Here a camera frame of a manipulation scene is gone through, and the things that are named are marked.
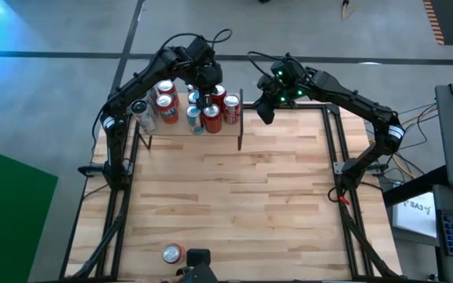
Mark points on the small red tag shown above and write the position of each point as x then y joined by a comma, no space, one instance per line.
344,200

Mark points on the black power adapter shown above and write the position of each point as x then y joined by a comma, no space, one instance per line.
376,169

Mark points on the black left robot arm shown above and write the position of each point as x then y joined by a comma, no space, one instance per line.
132,86

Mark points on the black aluminium table frame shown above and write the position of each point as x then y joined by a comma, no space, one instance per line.
313,106

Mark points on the Star Wars Coca-Cola can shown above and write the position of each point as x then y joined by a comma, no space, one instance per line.
231,108

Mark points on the red Coca-Cola can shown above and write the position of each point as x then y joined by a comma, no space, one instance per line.
220,94

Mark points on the black desk edge bar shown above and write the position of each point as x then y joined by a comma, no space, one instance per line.
415,186

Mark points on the red soda can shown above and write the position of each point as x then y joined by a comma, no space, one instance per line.
212,120
173,254

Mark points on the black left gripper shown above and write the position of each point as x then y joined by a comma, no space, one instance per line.
207,72

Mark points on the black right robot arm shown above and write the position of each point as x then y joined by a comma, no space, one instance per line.
352,100

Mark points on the silver Red Bull can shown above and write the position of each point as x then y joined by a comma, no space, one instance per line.
194,118
190,87

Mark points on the wooden shelf with black legs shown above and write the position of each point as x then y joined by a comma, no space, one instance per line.
179,129

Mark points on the white SA3 sign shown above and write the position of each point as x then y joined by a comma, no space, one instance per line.
415,216

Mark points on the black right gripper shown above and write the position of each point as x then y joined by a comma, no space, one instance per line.
289,80

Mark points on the silver mounting bracket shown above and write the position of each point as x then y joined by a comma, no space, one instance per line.
337,169

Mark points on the green floor mat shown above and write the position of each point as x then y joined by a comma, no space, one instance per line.
6,220

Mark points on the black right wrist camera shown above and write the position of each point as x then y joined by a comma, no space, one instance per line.
265,111

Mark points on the Celsius Peach Vibe can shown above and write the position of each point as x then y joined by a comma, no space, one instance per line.
152,96

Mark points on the blue Red Bull can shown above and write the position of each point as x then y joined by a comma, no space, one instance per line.
193,97

